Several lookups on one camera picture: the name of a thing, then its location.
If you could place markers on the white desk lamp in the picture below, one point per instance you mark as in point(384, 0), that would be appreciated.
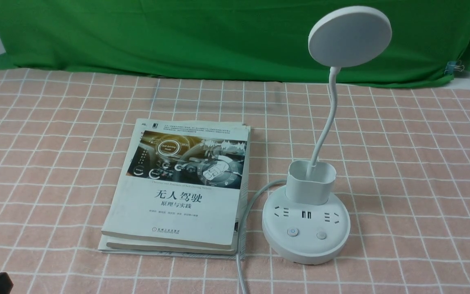
point(304, 221)

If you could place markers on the white top book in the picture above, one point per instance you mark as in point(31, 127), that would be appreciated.
point(178, 196)

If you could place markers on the white book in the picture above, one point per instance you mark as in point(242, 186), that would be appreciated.
point(169, 246)
point(178, 196)

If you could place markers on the white middle book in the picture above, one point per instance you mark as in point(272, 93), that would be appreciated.
point(169, 246)

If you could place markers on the green backdrop cloth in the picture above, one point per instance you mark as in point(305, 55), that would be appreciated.
point(259, 40)

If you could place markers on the pink checked tablecloth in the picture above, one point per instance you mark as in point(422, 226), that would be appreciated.
point(402, 157)

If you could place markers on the metal binder clip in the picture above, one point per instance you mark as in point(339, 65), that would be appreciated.
point(454, 66)

